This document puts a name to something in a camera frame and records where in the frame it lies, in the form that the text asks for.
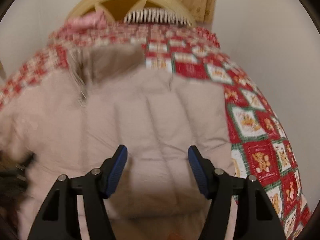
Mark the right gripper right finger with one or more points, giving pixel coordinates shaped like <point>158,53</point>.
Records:
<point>256,217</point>

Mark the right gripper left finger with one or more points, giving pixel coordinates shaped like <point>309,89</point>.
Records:
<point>58,216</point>

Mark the pink puffer jacket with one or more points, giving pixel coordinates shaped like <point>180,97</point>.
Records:
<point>77,117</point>

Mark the red patchwork bear bedspread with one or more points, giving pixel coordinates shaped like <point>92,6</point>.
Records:
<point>259,145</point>

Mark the pink folded blanket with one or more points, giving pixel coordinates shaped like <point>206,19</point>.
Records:
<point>90,20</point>

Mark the striped pillow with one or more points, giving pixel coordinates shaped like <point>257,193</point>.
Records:
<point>157,16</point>

